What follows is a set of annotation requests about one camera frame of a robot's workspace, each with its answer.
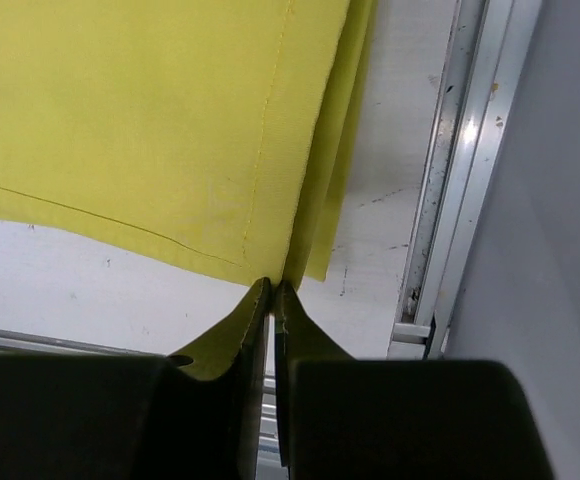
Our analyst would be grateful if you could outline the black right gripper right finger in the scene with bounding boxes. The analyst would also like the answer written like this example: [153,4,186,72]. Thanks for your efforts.
[273,283,553,479]

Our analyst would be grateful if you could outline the aluminium rail frame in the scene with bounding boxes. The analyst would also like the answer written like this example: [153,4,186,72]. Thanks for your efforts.
[0,0,541,480]

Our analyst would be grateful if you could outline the yellow-green trousers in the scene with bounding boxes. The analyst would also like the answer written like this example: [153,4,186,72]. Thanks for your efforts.
[0,0,376,287]

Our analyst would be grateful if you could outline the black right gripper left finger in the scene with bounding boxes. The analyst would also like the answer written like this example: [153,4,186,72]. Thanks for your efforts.
[0,278,272,479]

